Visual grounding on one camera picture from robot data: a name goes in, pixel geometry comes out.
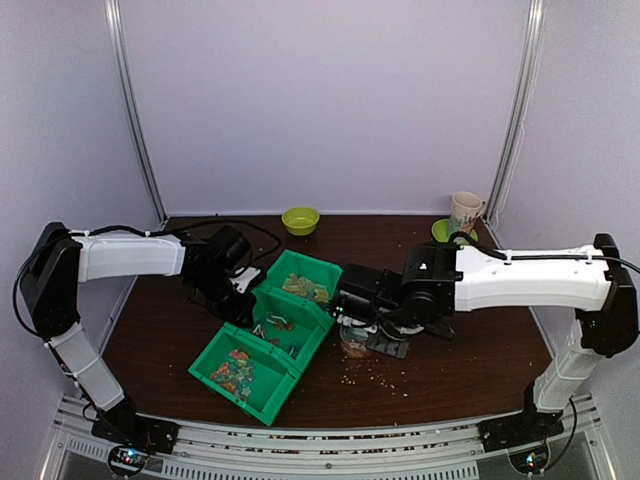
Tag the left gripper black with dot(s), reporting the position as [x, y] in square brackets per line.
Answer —
[241, 310]

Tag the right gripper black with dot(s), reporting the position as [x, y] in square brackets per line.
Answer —
[396, 349]

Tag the clear plastic jar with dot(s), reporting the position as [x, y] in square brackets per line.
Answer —
[353, 342]

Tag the green three-compartment candy bin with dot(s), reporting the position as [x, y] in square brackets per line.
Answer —
[257, 367]

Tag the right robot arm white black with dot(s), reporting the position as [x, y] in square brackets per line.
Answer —
[602, 295]

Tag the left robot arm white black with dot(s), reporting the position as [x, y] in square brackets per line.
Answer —
[77, 353]

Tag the dark wrapped candies pile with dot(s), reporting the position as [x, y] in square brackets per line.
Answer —
[279, 332]

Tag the green wrapped candies pile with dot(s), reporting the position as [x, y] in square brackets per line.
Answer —
[307, 289]

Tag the orange candies pile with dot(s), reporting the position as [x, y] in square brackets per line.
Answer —
[235, 375]

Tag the small green bowl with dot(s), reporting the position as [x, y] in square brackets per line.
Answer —
[300, 221]

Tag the patterned ceramic mug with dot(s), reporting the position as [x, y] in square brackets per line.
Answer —
[466, 208]

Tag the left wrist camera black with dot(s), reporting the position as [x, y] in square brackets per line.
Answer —
[229, 261]

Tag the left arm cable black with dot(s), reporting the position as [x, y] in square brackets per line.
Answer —
[62, 258]

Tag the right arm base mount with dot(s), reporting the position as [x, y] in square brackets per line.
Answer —
[525, 436]

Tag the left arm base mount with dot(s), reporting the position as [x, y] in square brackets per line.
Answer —
[131, 453]

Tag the left aluminium frame post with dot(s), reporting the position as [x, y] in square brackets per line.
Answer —
[116, 32]

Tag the aluminium frame post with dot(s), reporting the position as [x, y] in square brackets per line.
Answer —
[116, 32]
[515, 128]

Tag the right aluminium frame post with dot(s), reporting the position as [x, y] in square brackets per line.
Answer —
[515, 128]

